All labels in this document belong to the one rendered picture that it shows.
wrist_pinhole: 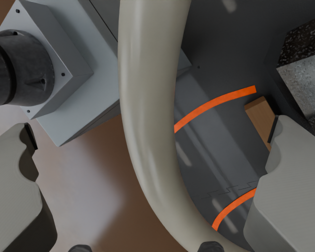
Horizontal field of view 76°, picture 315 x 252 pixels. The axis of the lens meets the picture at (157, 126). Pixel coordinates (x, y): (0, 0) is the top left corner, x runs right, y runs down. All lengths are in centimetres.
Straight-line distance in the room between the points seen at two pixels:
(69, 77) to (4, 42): 14
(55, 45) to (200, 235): 52
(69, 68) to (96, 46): 10
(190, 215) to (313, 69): 63
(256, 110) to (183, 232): 112
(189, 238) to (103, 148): 168
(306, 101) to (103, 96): 63
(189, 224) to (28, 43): 52
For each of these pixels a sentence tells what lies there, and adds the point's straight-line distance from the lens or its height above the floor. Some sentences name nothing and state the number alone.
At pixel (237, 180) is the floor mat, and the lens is 158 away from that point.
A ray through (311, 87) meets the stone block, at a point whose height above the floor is 62.
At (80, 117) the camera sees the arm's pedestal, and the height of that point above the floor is 85.
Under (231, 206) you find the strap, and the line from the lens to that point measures 171.
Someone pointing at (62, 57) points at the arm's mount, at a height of 93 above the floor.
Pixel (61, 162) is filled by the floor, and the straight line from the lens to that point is 225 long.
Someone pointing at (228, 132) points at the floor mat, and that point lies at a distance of 142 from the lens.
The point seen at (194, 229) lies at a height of 122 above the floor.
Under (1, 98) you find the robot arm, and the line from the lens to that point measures 55.
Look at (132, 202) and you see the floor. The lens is 200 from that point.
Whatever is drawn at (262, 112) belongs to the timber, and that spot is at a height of 14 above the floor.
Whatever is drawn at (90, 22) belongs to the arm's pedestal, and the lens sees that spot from 61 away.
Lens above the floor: 134
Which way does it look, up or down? 62 degrees down
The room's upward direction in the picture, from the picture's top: 134 degrees counter-clockwise
